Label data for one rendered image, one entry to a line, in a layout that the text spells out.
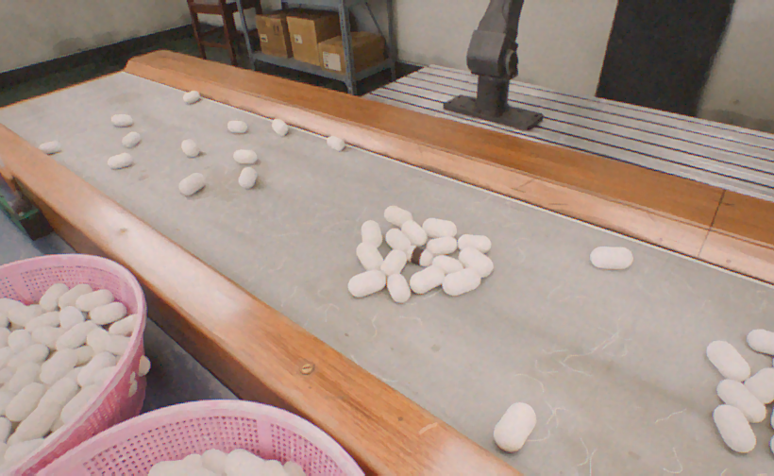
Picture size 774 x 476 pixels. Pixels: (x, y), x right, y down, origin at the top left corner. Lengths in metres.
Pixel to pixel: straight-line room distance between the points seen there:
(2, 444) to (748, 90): 2.50
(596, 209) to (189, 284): 0.43
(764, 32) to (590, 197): 1.93
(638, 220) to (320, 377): 0.37
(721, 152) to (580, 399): 0.64
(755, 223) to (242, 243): 0.54
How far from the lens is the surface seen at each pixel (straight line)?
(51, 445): 0.40
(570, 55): 2.63
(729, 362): 0.43
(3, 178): 0.81
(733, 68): 2.47
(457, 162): 0.60
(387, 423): 0.32
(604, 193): 0.56
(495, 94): 0.93
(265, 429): 0.35
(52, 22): 4.92
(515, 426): 0.33
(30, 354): 0.52
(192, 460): 0.38
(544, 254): 0.49
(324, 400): 0.34
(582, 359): 0.40
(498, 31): 0.89
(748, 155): 0.95
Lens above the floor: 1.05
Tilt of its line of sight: 38 degrees down
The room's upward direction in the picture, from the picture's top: 4 degrees counter-clockwise
